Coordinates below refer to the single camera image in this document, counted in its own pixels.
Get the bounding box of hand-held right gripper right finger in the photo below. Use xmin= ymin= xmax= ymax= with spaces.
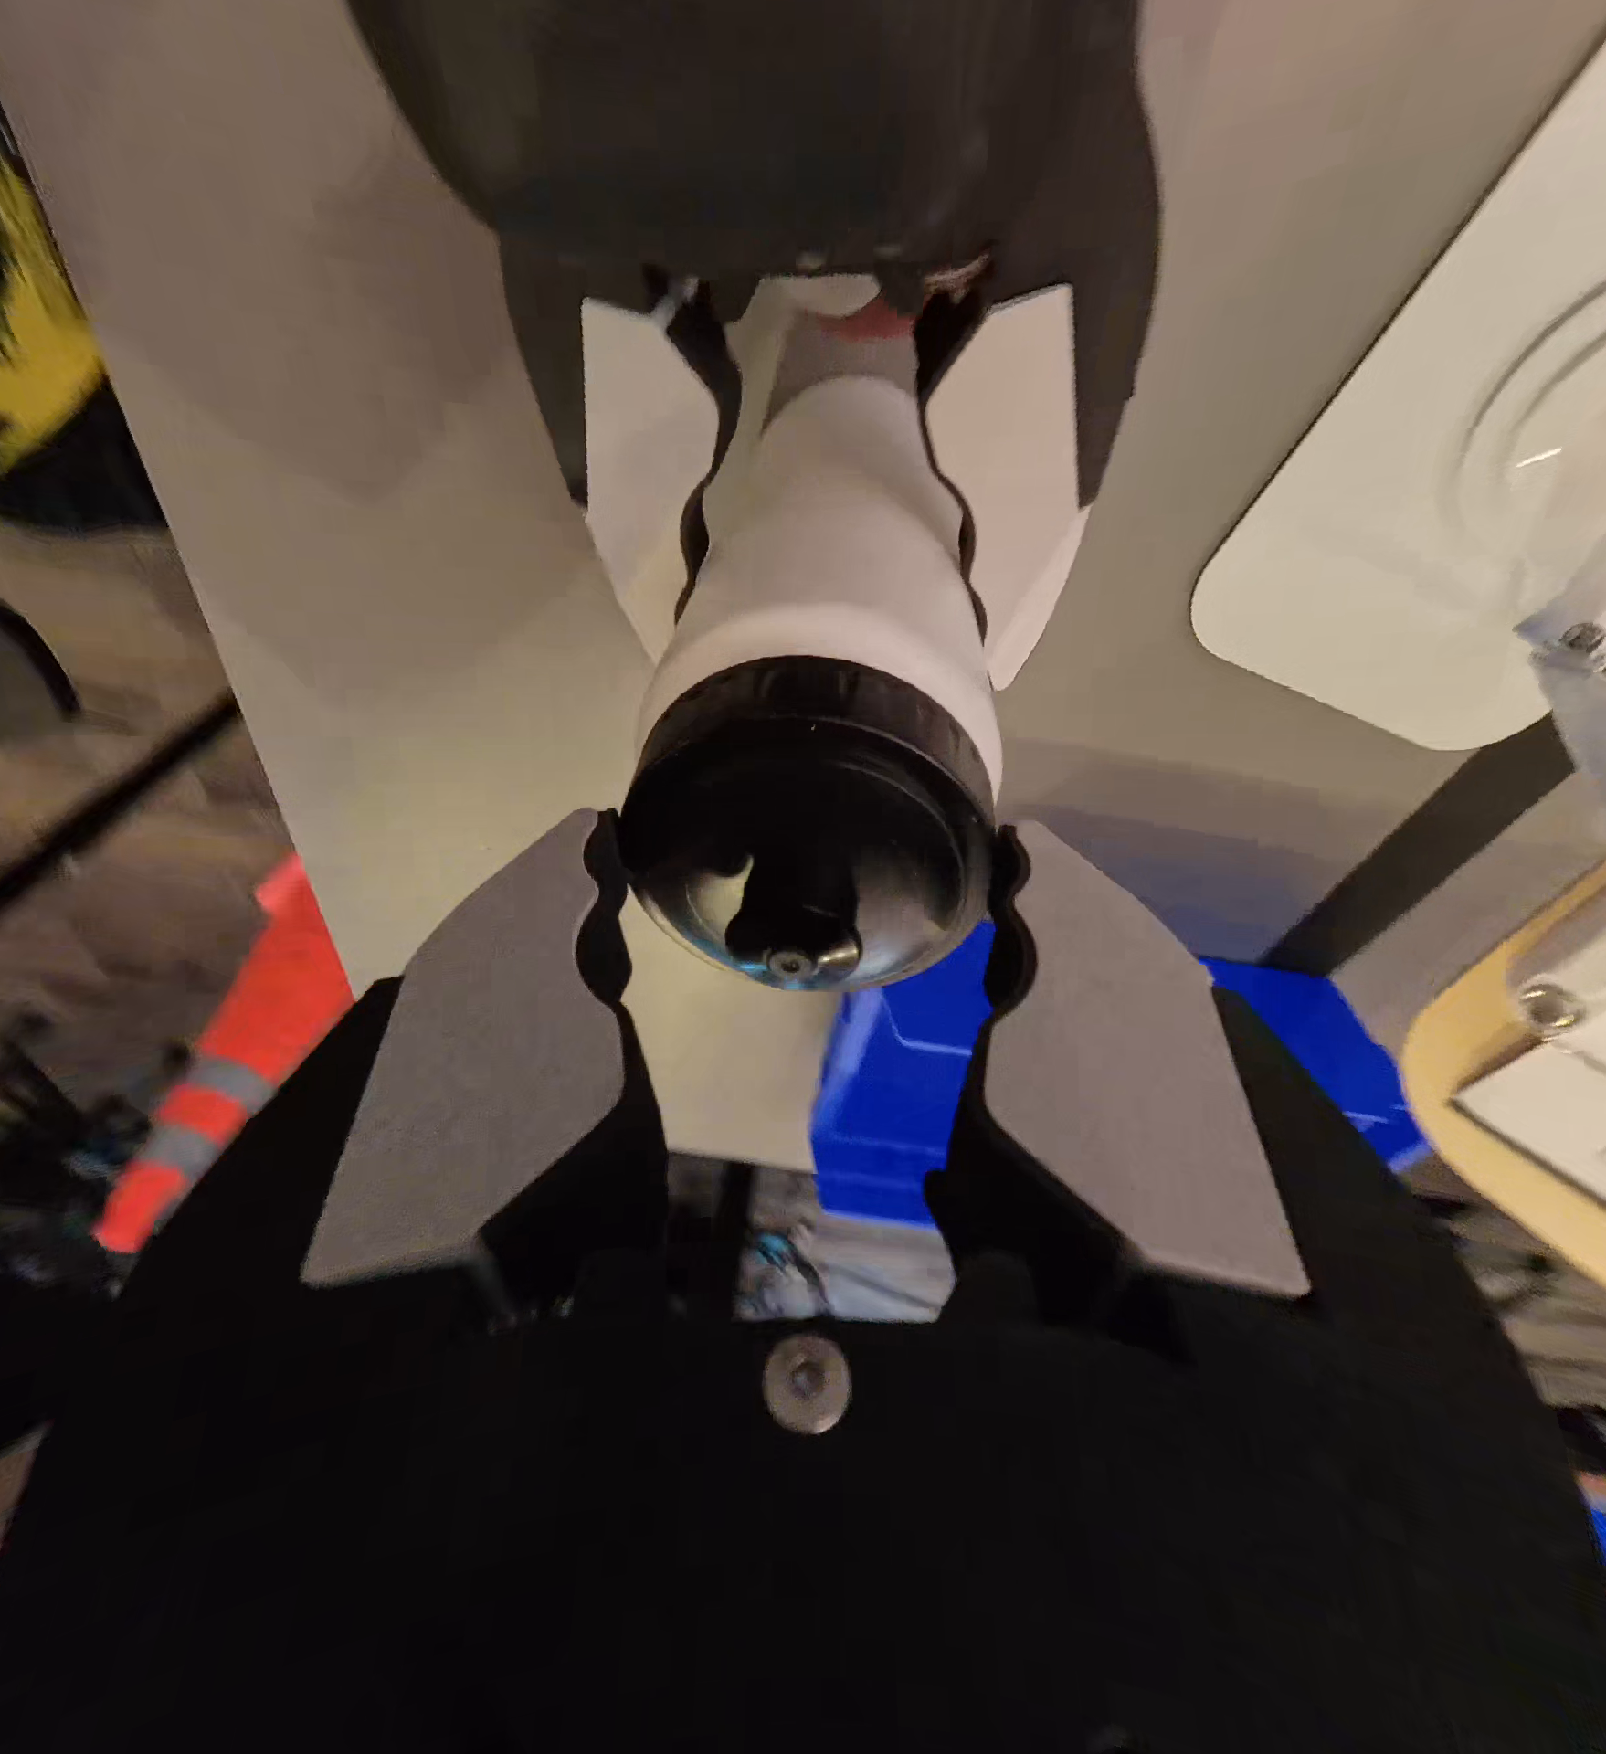
xmin=925 ymin=822 xmax=1313 ymax=1318

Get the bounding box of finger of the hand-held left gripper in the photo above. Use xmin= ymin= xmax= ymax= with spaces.
xmin=577 ymin=296 xmax=747 ymax=668
xmin=915 ymin=283 xmax=1091 ymax=694

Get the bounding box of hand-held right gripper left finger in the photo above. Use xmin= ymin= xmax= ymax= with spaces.
xmin=301 ymin=809 xmax=670 ymax=1297

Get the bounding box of blue plastic bin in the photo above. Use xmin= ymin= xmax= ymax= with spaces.
xmin=805 ymin=921 xmax=1435 ymax=1230

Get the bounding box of white bottle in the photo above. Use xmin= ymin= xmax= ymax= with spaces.
xmin=633 ymin=370 xmax=1000 ymax=780

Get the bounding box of black bottle lid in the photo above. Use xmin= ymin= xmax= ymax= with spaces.
xmin=613 ymin=658 xmax=1000 ymax=997

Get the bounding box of orange traffic cone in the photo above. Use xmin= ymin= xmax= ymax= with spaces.
xmin=94 ymin=849 xmax=354 ymax=1259

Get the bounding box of wooden display board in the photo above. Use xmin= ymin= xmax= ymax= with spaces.
xmin=1398 ymin=809 xmax=1606 ymax=1270

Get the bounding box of printed paper sheet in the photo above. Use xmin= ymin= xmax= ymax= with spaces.
xmin=1457 ymin=927 xmax=1606 ymax=1211

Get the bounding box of clear round stand foot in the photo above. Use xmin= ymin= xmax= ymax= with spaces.
xmin=1444 ymin=244 xmax=1606 ymax=653

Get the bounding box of black yellow printed shirt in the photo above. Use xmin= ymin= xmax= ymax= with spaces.
xmin=0 ymin=0 xmax=116 ymax=528

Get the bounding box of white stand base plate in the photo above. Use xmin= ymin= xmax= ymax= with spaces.
xmin=1187 ymin=0 xmax=1606 ymax=758

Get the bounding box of white stand post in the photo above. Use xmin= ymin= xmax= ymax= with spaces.
xmin=1519 ymin=614 xmax=1606 ymax=831

